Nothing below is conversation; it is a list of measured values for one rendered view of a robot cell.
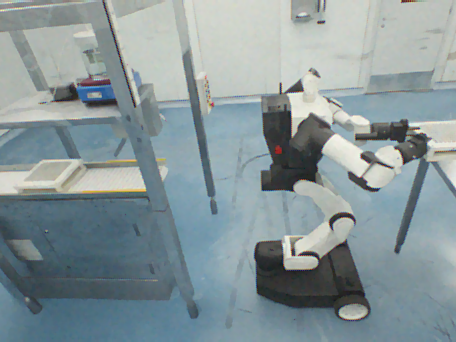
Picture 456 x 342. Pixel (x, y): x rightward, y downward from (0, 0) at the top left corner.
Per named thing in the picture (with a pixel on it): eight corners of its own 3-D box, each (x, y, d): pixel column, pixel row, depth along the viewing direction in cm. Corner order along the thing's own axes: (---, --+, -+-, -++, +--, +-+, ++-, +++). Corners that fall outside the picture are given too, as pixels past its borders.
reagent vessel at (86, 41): (130, 68, 132) (117, 21, 122) (117, 79, 120) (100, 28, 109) (98, 71, 134) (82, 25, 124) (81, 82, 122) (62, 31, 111)
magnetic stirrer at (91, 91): (144, 85, 140) (139, 66, 135) (127, 102, 123) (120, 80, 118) (104, 88, 143) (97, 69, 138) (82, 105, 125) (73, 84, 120)
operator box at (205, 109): (212, 105, 227) (207, 71, 213) (208, 115, 213) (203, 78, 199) (204, 106, 228) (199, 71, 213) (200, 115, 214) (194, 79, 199)
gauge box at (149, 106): (163, 126, 155) (153, 89, 144) (157, 136, 147) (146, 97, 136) (123, 128, 158) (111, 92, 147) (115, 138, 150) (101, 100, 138)
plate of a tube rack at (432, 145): (458, 123, 147) (460, 119, 146) (491, 148, 127) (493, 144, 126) (406, 126, 150) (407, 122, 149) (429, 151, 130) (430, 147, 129)
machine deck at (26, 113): (154, 91, 145) (152, 83, 142) (124, 125, 114) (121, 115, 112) (37, 99, 153) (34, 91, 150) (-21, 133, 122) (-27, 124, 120)
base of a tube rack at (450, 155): (455, 132, 150) (457, 128, 149) (486, 158, 130) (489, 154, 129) (403, 135, 153) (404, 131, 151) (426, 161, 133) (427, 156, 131)
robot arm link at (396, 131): (404, 114, 145) (378, 115, 148) (410, 123, 138) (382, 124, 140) (399, 137, 152) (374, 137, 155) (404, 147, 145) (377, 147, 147)
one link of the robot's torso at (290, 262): (284, 272, 186) (283, 258, 178) (281, 247, 202) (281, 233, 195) (317, 271, 184) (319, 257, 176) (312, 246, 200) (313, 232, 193)
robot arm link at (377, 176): (403, 161, 115) (401, 175, 99) (386, 182, 120) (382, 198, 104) (377, 147, 118) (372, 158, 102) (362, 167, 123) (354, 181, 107)
